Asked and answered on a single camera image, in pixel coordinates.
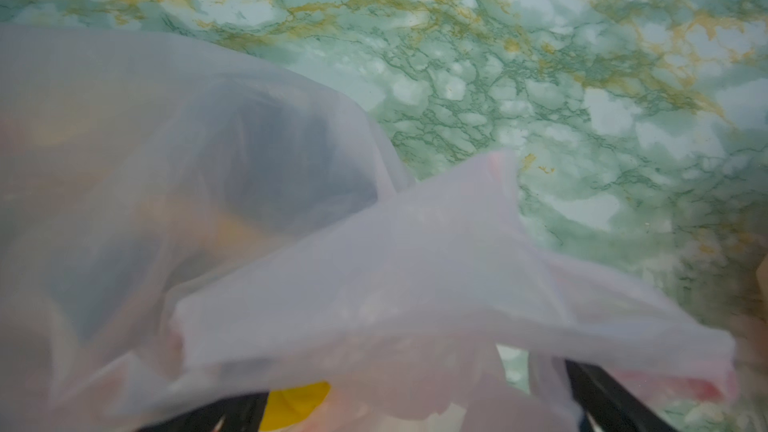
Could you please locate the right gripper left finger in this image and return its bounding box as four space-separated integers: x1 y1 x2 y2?
140 392 269 432

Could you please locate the yellow fake banana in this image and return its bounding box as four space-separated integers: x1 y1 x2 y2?
259 382 331 431

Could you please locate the peach scalloped plastic bowl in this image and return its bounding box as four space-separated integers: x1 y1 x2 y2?
755 255 768 307

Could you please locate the pink translucent plastic bag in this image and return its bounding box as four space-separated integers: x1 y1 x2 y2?
1 24 738 431

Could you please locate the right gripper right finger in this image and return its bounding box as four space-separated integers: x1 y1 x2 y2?
565 360 677 432

